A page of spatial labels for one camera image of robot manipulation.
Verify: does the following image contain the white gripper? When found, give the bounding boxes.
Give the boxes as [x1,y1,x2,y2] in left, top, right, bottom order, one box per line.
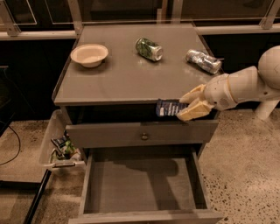
[177,74,237,122]

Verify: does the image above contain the blue rxbar blueberry bar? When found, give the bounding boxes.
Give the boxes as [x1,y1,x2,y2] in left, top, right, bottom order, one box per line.
[156,99,187,117]

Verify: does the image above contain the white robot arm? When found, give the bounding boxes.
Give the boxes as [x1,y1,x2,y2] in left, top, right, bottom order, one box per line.
[177,45,280,122]

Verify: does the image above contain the grey top drawer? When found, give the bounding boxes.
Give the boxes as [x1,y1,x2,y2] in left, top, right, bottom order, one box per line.
[66,120,218,148]

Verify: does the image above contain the round brass drawer knob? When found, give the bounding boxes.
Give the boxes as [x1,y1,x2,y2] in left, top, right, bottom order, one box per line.
[141,133,149,141]

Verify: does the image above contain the grey drawer cabinet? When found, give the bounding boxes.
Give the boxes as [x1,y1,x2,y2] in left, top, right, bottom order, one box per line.
[52,23,236,224]

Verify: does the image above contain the open grey middle drawer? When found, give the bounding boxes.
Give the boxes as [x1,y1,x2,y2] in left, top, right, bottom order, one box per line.
[68,145,222,224]

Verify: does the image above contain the silver soda can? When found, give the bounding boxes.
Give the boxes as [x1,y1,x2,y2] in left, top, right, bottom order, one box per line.
[185,49,221,74]

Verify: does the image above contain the green soda can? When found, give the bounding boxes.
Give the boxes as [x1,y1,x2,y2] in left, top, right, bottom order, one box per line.
[136,38,164,62]

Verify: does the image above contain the white paper bowl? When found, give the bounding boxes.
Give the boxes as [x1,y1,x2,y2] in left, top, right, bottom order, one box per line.
[70,44,109,68]

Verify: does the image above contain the snack packets in bin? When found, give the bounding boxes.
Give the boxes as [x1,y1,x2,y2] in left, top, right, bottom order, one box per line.
[50,131,81,162]

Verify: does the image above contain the clear plastic bin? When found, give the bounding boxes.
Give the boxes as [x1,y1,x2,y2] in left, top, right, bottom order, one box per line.
[39,109,85,171]

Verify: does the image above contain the black floor bar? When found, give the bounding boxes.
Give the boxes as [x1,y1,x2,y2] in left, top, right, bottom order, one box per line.
[23,170,52,224]

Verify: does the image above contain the white cylindrical post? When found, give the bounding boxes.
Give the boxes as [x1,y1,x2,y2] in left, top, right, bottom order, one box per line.
[255,100,279,120]

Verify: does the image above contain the black floor cable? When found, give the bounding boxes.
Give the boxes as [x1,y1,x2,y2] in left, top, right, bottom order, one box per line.
[0,121,22,166]

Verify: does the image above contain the metal railing frame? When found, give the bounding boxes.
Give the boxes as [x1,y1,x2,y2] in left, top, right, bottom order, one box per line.
[0,0,280,39]

